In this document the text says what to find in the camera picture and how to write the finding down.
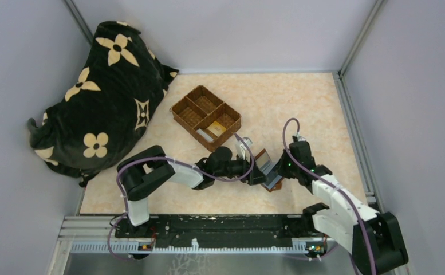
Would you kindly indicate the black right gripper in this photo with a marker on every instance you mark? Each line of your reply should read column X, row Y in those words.
column 280, row 166

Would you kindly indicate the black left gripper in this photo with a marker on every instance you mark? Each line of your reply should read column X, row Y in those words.
column 256, row 177

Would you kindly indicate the brown leather card holder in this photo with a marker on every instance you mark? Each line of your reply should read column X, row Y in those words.
column 267, row 166

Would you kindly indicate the brown woven divided basket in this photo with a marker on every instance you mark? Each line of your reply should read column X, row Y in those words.
column 199, row 108

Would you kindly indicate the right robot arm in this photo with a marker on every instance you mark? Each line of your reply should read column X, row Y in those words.
column 373, row 239

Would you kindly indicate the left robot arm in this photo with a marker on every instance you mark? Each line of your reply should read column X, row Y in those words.
column 139, row 176

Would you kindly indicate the yellow card in basket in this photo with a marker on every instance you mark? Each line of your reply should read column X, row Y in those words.
column 216, row 128

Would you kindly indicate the white card in basket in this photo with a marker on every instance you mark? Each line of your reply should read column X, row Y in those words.
column 205, row 135

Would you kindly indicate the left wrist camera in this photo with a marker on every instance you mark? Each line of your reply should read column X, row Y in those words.
column 242, row 148

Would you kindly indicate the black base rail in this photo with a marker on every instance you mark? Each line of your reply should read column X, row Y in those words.
column 194, row 234

